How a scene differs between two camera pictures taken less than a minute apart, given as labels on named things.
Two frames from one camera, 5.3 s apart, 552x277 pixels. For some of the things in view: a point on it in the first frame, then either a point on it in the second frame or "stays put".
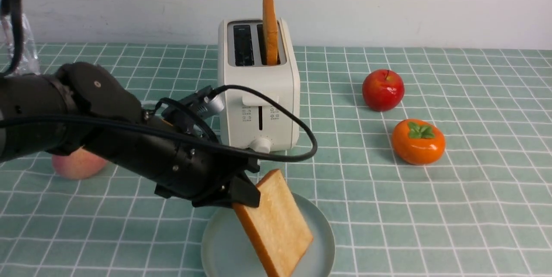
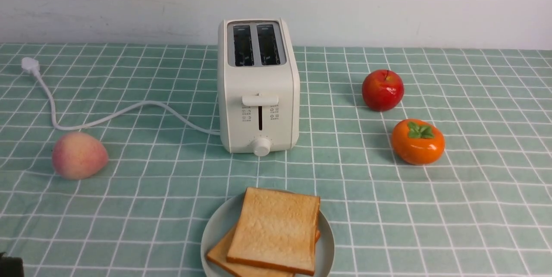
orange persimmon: (418, 142) stays put
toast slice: (276, 229) to (219, 253)
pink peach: (81, 163) stays put
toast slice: (271, 30) to (276, 229)
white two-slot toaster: (253, 120) stays put
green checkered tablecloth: (483, 208) stays put
